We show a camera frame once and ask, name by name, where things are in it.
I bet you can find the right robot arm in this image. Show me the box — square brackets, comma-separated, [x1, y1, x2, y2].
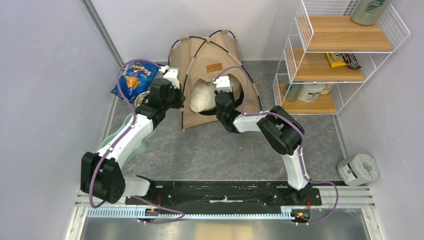
[215, 91, 312, 205]

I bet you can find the yellow candy bag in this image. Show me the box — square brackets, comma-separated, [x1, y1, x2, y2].
[326, 52, 347, 68]

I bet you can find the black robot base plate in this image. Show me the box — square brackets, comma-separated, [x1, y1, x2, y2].
[144, 180, 319, 208]

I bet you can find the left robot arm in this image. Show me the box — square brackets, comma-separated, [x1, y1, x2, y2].
[80, 76, 185, 205]

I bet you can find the blue Doritos chip bag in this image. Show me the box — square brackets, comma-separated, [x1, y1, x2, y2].
[119, 60, 163, 104]

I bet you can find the beige fabric pet tent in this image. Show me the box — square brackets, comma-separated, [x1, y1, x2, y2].
[168, 29, 262, 131]

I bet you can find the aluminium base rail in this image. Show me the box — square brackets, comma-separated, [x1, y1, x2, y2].
[75, 186, 376, 220]

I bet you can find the mint green double pet bowl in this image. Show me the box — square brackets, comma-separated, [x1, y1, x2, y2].
[97, 114, 155, 167]

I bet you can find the green bottle on top shelf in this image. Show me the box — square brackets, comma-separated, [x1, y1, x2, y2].
[350, 0, 391, 26]

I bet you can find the cream fluffy pillow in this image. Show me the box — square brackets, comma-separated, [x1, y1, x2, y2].
[189, 73, 243, 113]

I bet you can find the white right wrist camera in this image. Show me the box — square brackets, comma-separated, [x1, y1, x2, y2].
[213, 76, 233, 95]

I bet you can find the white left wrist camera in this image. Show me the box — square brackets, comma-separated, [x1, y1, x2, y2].
[159, 65, 181, 89]

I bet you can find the aluminium frame post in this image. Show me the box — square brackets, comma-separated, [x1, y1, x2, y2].
[81, 0, 124, 67]

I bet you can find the dark brown candy bag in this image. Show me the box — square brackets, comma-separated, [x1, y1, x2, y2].
[341, 53, 362, 70]

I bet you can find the white wire shelf rack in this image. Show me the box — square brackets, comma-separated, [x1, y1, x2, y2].
[273, 0, 411, 115]

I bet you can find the steel pet bowl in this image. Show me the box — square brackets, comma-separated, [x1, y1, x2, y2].
[134, 91, 150, 108]

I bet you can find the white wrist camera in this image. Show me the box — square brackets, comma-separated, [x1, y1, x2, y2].
[159, 65, 181, 89]
[213, 76, 233, 95]

